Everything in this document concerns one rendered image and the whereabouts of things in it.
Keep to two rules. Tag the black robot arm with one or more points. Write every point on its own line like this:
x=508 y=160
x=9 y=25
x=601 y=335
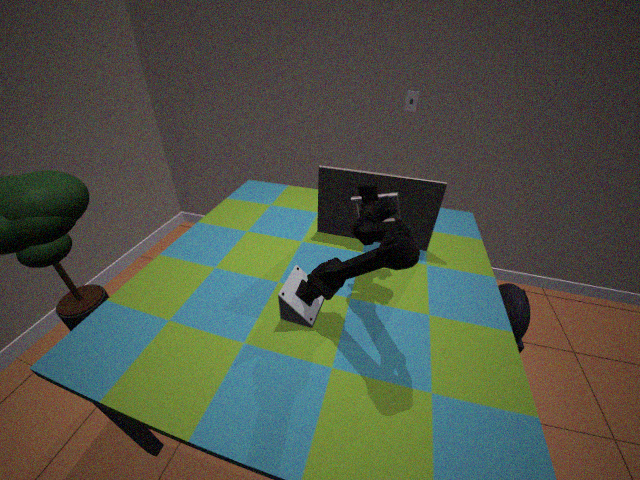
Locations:
x=397 y=251

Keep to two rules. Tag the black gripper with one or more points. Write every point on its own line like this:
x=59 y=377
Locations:
x=368 y=191

